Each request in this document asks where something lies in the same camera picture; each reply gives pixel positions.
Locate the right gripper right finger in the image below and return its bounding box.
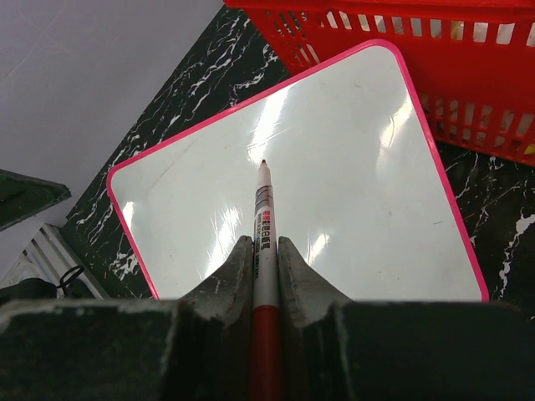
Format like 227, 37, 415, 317
278, 237, 534, 400

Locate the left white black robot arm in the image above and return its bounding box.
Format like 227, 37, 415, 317
0, 170, 71, 231

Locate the red whiteboard marker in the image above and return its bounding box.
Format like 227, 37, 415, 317
247, 160, 284, 400

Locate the pink framed whiteboard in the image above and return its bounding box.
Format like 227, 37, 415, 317
107, 39, 489, 302

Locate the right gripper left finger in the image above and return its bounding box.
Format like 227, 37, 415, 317
1, 236, 253, 400

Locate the red plastic shopping basket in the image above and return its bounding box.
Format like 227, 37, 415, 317
229, 1, 534, 165

